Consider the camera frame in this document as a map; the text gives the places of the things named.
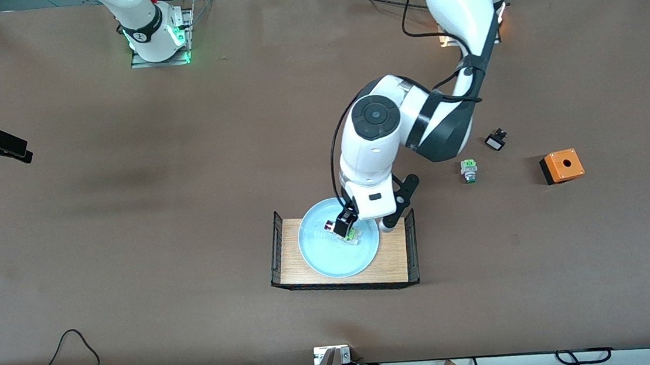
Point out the small black switch module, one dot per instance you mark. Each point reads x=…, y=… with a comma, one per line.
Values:
x=496, y=143

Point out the light blue round plate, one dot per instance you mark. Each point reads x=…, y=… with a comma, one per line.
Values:
x=331, y=258

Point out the wooden shelf black mesh sides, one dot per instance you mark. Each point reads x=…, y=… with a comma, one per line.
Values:
x=393, y=253

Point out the green push button switch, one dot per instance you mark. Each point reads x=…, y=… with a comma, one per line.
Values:
x=468, y=167

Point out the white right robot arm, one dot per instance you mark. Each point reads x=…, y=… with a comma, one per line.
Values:
x=147, y=27

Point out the silver metal bracket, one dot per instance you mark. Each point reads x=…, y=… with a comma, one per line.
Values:
x=322, y=356

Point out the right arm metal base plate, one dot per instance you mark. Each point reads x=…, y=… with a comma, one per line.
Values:
x=158, y=63

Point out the orange button enclosure box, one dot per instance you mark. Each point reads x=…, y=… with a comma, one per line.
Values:
x=559, y=172

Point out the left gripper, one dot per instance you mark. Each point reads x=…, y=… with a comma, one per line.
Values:
x=343, y=224

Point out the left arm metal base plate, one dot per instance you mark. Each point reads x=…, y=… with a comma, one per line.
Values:
x=447, y=43

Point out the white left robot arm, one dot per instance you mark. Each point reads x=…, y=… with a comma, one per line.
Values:
x=374, y=143

